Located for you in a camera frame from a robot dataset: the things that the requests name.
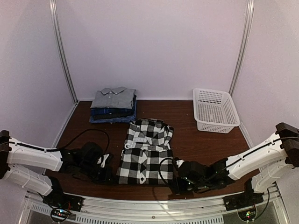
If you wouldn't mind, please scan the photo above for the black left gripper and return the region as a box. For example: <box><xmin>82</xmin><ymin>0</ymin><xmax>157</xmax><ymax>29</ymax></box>
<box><xmin>79</xmin><ymin>161</ymin><xmax>118</xmax><ymax>185</ymax></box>

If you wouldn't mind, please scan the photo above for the black white plaid shirt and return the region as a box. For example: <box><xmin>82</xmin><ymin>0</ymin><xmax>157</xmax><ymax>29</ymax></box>
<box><xmin>116</xmin><ymin>119</ymin><xmax>174</xmax><ymax>185</ymax></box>

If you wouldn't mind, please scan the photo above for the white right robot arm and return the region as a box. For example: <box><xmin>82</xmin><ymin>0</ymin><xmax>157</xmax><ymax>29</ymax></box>
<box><xmin>168</xmin><ymin>122</ymin><xmax>299</xmax><ymax>206</ymax></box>

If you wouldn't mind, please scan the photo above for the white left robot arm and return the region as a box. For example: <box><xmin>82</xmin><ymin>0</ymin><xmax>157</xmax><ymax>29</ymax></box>
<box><xmin>0</xmin><ymin>130</ymin><xmax>113</xmax><ymax>211</ymax></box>

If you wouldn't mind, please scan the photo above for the dark folded shirt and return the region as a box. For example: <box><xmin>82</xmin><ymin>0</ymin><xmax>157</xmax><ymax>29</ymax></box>
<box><xmin>91</xmin><ymin>113</ymin><xmax>134</xmax><ymax>120</ymax></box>

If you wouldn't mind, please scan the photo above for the blue white checked folded shirt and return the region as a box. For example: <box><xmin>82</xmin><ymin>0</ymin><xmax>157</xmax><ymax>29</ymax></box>
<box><xmin>89</xmin><ymin>116</ymin><xmax>136</xmax><ymax>124</ymax></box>

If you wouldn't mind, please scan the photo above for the left circuit board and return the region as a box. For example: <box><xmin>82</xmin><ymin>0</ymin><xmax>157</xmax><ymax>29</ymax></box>
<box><xmin>50</xmin><ymin>208</ymin><xmax>71</xmax><ymax>222</ymax></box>

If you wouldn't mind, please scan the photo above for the circuit board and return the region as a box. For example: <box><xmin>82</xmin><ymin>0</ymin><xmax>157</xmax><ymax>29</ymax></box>
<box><xmin>50</xmin><ymin>208</ymin><xmax>71</xmax><ymax>222</ymax></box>
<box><xmin>237</xmin><ymin>208</ymin><xmax>257</xmax><ymax>222</ymax></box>

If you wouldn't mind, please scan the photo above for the right circuit board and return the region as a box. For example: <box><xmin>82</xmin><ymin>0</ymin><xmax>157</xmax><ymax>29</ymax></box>
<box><xmin>237</xmin><ymin>208</ymin><xmax>257</xmax><ymax>222</ymax></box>

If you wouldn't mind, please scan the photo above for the white plastic laundry basket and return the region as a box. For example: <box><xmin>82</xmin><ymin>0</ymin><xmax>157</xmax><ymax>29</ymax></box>
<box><xmin>193</xmin><ymin>88</ymin><xmax>240</xmax><ymax>133</ymax></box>

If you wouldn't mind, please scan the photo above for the grey folded shirt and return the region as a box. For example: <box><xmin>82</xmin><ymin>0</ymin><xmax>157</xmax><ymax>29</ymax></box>
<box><xmin>91</xmin><ymin>87</ymin><xmax>136</xmax><ymax>109</ymax></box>

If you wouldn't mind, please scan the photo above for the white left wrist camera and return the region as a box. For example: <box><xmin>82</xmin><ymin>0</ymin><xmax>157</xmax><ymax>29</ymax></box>
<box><xmin>97</xmin><ymin>153</ymin><xmax>114</xmax><ymax>168</ymax></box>

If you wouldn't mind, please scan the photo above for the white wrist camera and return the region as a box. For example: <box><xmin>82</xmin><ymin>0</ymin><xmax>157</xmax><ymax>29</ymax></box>
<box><xmin>175</xmin><ymin>159</ymin><xmax>185</xmax><ymax>168</ymax></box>
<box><xmin>97</xmin><ymin>153</ymin><xmax>114</xmax><ymax>168</ymax></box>

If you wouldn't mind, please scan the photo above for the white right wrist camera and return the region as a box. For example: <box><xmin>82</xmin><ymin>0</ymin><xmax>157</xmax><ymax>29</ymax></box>
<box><xmin>175</xmin><ymin>159</ymin><xmax>185</xmax><ymax>168</ymax></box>

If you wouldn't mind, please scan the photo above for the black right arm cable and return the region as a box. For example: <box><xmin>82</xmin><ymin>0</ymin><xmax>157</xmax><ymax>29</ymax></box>
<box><xmin>158</xmin><ymin>137</ymin><xmax>299</xmax><ymax>194</ymax></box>

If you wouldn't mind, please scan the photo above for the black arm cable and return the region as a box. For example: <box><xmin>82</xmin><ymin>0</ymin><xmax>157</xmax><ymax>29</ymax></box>
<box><xmin>158</xmin><ymin>137</ymin><xmax>299</xmax><ymax>194</ymax></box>
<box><xmin>0</xmin><ymin>129</ymin><xmax>110</xmax><ymax>154</ymax></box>

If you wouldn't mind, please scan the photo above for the aluminium front rail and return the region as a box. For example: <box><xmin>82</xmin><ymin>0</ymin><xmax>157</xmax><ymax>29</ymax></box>
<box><xmin>17</xmin><ymin>184</ymin><xmax>290</xmax><ymax>224</ymax></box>

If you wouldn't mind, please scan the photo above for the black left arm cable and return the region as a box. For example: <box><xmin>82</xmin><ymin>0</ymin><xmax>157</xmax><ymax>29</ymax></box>
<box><xmin>0</xmin><ymin>129</ymin><xmax>110</xmax><ymax>154</ymax></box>

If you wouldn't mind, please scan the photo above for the left aluminium frame post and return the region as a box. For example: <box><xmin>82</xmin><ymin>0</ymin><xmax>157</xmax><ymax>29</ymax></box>
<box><xmin>49</xmin><ymin>0</ymin><xmax>78</xmax><ymax>105</ymax></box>

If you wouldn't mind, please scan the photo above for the aluminium frame post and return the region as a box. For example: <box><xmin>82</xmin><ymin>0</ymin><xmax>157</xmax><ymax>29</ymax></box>
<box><xmin>229</xmin><ymin>0</ymin><xmax>254</xmax><ymax>96</ymax></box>
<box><xmin>49</xmin><ymin>0</ymin><xmax>78</xmax><ymax>105</ymax></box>

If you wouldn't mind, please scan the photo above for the right aluminium frame post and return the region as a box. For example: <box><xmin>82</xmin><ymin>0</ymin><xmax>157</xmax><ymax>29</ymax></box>
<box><xmin>229</xmin><ymin>0</ymin><xmax>254</xmax><ymax>96</ymax></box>

